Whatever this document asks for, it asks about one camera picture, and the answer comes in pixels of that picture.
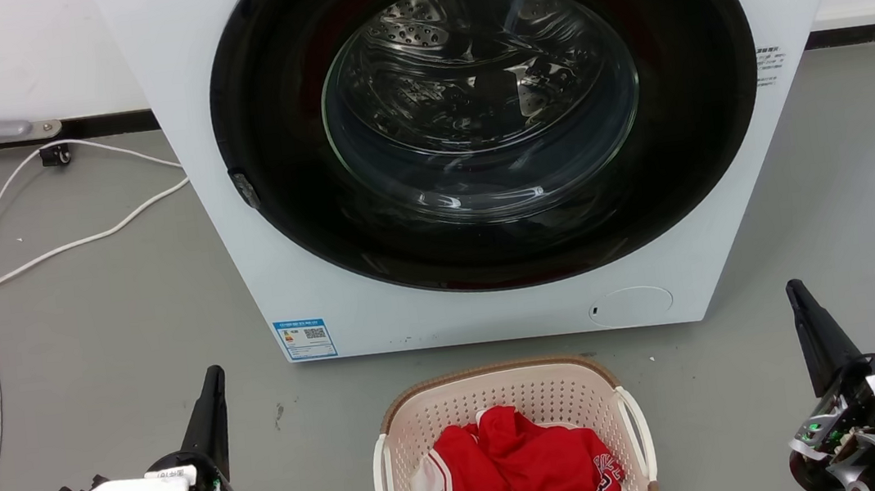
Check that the beige plastic laundry basket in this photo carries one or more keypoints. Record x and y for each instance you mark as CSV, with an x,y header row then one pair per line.
x,y
504,394

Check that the blue energy label sticker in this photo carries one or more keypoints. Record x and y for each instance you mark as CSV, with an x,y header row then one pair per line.
x,y
305,339

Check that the white front-load washing machine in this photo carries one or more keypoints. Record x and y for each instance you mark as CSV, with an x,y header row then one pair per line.
x,y
727,188

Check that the round white filter cover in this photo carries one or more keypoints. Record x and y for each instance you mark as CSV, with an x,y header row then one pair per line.
x,y
631,307

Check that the black round washer door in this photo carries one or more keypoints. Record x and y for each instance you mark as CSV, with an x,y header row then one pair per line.
x,y
268,133

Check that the red jersey garment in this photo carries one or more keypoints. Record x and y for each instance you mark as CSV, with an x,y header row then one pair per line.
x,y
537,465

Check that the steel washer drum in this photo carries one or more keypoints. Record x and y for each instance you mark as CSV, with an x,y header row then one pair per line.
x,y
471,110

